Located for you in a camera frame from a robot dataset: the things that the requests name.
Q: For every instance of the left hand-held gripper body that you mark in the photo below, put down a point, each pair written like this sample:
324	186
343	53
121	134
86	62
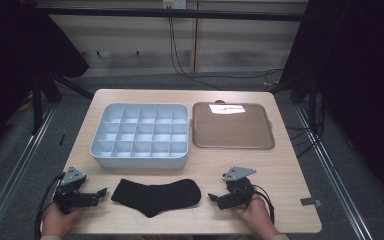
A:
75	198

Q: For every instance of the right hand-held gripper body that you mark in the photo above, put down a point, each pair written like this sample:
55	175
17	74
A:
238	195

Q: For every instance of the black sock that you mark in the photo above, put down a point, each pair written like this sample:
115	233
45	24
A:
156	196

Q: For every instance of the pale blue divided storage box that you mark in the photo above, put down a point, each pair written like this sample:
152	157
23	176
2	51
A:
140	133

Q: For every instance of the person's right hand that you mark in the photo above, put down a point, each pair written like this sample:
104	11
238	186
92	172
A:
258	216

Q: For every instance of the person's left hand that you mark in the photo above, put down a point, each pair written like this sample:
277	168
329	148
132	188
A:
55	221

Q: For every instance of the small black stick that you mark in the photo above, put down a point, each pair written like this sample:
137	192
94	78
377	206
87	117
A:
62	140

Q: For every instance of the brown plastic tray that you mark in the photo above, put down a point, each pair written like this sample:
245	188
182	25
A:
233	130

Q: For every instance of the grey tape piece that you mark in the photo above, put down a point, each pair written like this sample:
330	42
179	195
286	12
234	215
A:
310	201

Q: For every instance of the black metal stand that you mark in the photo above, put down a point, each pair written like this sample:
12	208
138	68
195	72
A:
37	100

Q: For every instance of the black curtain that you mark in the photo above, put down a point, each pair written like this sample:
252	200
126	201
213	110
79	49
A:
10	66
360	83

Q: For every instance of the black horizontal bar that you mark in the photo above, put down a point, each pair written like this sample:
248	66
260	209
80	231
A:
180	14

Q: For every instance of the metal floor rail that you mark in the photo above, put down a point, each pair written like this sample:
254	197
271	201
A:
333	173
16	170

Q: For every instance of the white wall power outlet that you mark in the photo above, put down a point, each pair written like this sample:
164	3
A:
175	4

